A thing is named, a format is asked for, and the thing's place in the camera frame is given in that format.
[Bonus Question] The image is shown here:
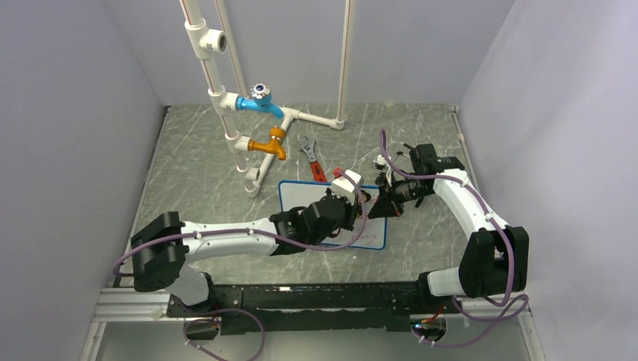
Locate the white PVC pipe frame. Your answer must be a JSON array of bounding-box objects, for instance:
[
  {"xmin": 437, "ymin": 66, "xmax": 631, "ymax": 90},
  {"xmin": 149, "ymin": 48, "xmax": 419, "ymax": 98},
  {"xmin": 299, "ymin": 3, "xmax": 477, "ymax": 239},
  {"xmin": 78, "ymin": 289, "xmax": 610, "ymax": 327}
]
[{"xmin": 179, "ymin": 1, "xmax": 355, "ymax": 198}]

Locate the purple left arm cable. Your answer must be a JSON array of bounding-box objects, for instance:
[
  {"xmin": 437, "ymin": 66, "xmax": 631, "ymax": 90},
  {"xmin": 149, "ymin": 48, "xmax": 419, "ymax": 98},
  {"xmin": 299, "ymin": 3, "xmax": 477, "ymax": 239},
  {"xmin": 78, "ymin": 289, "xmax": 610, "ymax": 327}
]
[{"xmin": 111, "ymin": 171, "xmax": 369, "ymax": 278}]

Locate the orange faucet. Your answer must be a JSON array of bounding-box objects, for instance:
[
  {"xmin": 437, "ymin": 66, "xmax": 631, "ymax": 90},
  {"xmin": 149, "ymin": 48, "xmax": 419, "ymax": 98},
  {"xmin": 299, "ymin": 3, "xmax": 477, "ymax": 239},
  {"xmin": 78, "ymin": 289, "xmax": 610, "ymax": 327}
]
[{"xmin": 248, "ymin": 126, "xmax": 287, "ymax": 160}]

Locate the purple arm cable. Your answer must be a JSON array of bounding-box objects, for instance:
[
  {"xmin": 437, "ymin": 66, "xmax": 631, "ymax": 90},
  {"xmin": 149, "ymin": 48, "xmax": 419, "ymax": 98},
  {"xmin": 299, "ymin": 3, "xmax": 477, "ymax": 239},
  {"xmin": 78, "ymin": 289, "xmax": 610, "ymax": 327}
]
[
  {"xmin": 111, "ymin": 171, "xmax": 369, "ymax": 278},
  {"xmin": 378, "ymin": 128, "xmax": 530, "ymax": 349}
]

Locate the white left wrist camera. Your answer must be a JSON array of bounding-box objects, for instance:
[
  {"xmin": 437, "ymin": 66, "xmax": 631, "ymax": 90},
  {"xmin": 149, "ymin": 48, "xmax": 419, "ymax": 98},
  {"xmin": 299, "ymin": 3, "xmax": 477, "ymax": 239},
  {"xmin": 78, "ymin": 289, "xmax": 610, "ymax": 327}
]
[{"xmin": 330, "ymin": 168, "xmax": 363, "ymax": 203}]

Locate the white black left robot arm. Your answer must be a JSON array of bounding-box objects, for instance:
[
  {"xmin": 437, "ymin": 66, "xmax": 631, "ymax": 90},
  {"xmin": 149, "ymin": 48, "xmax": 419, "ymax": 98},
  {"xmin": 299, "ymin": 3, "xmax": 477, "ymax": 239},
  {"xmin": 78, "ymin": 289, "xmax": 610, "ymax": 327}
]
[{"xmin": 131, "ymin": 190, "xmax": 361, "ymax": 316}]

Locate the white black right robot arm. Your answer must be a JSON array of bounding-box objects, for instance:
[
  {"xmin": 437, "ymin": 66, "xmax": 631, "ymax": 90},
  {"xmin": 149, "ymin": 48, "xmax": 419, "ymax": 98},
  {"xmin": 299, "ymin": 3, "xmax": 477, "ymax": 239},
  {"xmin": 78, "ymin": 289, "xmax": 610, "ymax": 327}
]
[{"xmin": 368, "ymin": 144, "xmax": 529, "ymax": 312}]

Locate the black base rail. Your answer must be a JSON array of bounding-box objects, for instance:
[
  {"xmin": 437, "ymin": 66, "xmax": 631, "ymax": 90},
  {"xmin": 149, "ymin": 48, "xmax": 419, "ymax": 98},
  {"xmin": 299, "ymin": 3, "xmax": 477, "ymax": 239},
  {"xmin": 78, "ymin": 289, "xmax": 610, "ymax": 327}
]
[{"xmin": 166, "ymin": 281, "xmax": 458, "ymax": 335}]

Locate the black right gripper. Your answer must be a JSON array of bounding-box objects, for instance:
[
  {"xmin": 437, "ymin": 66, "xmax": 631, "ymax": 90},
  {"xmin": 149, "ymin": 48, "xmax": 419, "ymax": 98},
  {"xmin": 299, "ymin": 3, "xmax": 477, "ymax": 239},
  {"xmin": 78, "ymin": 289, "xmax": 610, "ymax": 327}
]
[{"xmin": 368, "ymin": 173, "xmax": 435, "ymax": 220}]

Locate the blue framed whiteboard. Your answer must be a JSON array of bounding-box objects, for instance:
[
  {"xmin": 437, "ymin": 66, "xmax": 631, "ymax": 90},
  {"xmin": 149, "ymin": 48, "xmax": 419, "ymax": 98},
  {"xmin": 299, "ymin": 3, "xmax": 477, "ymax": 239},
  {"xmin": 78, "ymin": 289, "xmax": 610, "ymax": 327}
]
[{"xmin": 278, "ymin": 180, "xmax": 387, "ymax": 250}]

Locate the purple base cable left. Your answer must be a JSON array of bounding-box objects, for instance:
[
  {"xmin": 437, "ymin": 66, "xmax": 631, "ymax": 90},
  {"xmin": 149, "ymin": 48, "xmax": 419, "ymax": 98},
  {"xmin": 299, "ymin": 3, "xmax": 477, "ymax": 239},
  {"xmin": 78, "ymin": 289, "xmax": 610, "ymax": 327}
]
[{"xmin": 182, "ymin": 308, "xmax": 267, "ymax": 361}]

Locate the blue faucet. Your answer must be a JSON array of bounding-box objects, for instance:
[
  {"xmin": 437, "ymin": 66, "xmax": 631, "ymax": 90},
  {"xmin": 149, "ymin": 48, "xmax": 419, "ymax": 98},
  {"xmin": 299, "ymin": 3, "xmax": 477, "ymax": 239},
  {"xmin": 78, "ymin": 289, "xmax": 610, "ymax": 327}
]
[{"xmin": 235, "ymin": 83, "xmax": 284, "ymax": 120}]

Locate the red handled adjustable wrench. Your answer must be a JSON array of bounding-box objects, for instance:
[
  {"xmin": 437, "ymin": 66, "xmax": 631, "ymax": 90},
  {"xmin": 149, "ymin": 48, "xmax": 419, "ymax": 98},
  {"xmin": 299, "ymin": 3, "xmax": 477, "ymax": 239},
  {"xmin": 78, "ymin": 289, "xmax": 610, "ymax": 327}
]
[{"xmin": 298, "ymin": 135, "xmax": 327, "ymax": 183}]

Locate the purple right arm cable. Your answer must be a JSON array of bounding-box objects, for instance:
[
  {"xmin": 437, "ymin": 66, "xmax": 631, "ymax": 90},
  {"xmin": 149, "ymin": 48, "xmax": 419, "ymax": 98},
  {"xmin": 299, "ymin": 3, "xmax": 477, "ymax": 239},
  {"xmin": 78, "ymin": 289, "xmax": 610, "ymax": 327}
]
[{"xmin": 378, "ymin": 128, "xmax": 530, "ymax": 349}]

